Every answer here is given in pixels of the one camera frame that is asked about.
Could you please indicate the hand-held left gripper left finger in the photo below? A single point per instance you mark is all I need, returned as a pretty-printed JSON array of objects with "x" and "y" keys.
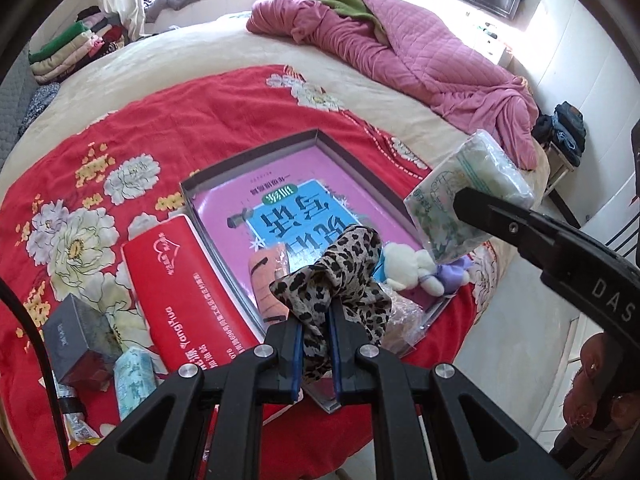
[{"x": 297, "y": 360}]

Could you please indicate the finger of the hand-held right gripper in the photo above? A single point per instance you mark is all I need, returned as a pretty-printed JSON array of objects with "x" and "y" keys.
[{"x": 500, "y": 220}]

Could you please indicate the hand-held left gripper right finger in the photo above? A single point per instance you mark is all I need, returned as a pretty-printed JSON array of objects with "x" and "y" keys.
[{"x": 335, "y": 355}]

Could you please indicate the clear plastic bag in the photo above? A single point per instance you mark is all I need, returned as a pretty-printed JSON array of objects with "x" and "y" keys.
[{"x": 407, "y": 320}]

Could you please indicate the pink striped cloth item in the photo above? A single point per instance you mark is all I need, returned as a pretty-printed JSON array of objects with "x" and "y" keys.
[{"x": 267, "y": 285}]

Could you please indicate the leopard print scrunchie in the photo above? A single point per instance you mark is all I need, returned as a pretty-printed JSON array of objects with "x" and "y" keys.
[{"x": 345, "y": 270}]

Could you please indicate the white plush bear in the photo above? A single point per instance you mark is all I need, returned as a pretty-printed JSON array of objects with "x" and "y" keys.
[{"x": 405, "y": 265}]

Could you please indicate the red tissue pack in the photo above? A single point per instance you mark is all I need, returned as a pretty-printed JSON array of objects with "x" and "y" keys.
[{"x": 175, "y": 285}]

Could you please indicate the teal tissue packet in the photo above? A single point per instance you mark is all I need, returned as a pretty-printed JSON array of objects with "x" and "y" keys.
[{"x": 132, "y": 380}]

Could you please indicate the dark shallow box tray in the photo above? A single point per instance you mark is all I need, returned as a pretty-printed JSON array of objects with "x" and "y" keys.
[{"x": 260, "y": 160}]

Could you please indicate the black box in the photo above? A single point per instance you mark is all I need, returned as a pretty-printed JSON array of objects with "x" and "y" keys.
[{"x": 80, "y": 340}]

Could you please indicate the snack packet with black band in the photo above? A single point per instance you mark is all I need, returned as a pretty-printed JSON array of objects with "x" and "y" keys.
[{"x": 75, "y": 425}]

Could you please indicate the person's right hand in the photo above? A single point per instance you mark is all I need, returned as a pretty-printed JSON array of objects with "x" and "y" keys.
[{"x": 592, "y": 385}]

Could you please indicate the white cabinet door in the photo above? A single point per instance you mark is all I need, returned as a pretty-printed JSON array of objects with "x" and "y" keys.
[{"x": 610, "y": 210}]

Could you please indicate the metal stool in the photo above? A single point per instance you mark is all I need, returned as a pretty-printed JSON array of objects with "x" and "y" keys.
[{"x": 552, "y": 152}]

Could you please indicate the pile of dark clothes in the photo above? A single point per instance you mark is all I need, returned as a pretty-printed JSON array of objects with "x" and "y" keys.
[{"x": 565, "y": 125}]

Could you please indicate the pink quilted quilt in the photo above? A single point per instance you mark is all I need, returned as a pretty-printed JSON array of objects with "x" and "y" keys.
[{"x": 425, "y": 60}]

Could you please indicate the red floral blanket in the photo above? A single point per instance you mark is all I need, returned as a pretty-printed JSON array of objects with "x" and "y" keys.
[{"x": 125, "y": 125}]

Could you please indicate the beige bedspread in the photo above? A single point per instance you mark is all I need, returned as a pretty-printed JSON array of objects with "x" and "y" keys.
[{"x": 200, "y": 50}]

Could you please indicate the dark patterned cloth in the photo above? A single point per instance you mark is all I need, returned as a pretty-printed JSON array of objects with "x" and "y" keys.
[{"x": 40, "y": 102}]

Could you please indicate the grey quilted headboard cover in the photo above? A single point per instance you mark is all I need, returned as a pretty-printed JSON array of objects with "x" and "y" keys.
[{"x": 12, "y": 105}]

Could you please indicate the stack of folded clothes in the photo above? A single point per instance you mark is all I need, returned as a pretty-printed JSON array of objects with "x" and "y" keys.
[{"x": 65, "y": 55}]

